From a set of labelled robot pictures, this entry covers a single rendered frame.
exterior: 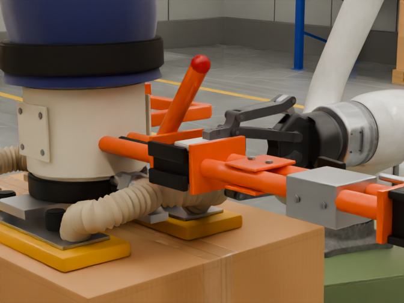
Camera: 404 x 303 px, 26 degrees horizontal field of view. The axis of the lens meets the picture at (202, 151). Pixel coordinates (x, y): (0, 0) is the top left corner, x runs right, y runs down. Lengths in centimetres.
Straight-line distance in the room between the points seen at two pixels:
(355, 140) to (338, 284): 57
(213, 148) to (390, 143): 30
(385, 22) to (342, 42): 1017
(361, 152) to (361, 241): 68
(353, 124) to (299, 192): 29
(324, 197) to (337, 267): 89
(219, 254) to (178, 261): 6
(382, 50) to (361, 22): 1003
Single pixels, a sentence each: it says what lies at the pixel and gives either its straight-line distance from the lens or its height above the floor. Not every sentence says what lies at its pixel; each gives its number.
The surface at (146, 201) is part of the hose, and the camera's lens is 108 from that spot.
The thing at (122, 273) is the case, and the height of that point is 107.
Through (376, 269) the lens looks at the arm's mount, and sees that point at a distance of 175.
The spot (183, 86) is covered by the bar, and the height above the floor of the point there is 129.
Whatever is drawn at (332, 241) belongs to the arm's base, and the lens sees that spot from 181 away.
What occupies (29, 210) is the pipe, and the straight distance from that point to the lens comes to 118.
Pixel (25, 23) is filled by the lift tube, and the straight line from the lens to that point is 116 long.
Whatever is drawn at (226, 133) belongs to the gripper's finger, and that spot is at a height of 123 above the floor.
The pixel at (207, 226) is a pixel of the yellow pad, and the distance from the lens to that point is 119.
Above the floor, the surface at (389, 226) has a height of 120.
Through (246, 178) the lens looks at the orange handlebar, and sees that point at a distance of 94.
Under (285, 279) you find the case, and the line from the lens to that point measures 121.
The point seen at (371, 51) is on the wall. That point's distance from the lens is 1157.
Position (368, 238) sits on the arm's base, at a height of 86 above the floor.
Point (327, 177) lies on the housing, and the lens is 88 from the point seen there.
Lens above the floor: 145
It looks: 13 degrees down
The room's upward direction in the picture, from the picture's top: straight up
